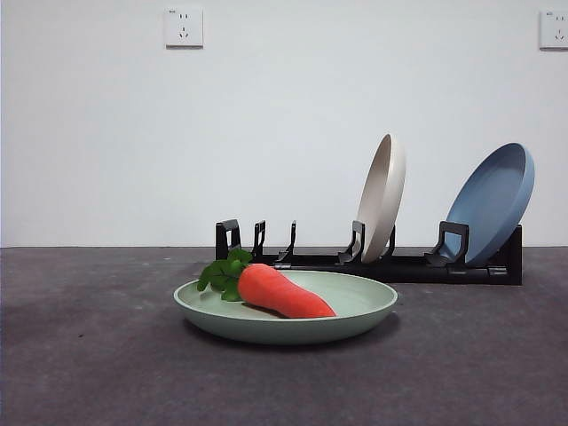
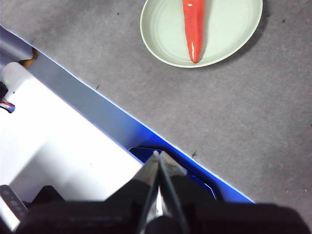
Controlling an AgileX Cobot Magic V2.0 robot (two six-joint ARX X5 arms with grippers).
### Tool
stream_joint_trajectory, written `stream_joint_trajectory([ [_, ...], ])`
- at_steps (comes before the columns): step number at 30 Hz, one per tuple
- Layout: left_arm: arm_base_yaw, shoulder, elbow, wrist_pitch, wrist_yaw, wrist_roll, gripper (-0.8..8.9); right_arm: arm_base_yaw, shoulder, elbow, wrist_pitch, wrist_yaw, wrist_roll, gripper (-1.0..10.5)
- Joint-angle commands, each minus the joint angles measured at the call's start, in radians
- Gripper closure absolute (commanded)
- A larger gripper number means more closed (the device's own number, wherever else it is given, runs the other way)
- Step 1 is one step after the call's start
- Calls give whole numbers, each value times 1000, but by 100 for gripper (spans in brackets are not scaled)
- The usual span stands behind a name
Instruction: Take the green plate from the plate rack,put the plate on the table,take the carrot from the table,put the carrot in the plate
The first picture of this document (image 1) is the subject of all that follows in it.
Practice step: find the orange toy carrot green leaves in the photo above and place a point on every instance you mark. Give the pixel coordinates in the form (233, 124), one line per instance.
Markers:
(279, 293)

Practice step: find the light green round plate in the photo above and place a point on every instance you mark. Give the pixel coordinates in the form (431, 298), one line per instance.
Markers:
(355, 302)

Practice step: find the cream round plate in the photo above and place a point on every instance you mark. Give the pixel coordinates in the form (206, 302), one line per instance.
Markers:
(384, 199)

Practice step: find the black plate rack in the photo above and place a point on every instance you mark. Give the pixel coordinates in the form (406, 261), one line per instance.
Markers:
(421, 275)

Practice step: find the blue round plate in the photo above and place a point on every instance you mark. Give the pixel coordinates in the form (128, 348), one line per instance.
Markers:
(488, 199)

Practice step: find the white wall socket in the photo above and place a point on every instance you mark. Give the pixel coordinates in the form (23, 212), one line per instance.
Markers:
(184, 27)
(555, 29)

